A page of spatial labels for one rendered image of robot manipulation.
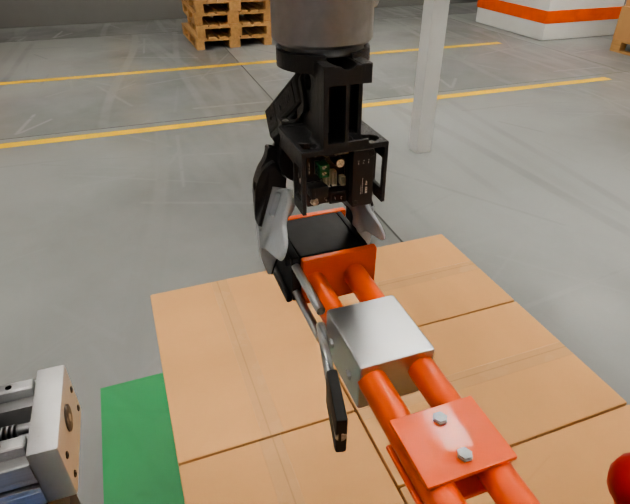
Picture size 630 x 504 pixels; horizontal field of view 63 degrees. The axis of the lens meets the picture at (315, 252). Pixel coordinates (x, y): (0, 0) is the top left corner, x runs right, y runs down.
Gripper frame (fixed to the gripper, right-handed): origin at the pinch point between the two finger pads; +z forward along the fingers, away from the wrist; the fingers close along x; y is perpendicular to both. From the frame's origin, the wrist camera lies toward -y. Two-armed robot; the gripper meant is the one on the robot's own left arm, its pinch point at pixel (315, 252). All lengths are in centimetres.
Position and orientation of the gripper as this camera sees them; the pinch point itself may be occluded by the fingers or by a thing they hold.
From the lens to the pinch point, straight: 51.4
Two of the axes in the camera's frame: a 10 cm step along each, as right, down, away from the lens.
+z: 0.1, 8.3, 5.5
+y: 3.4, 5.2, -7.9
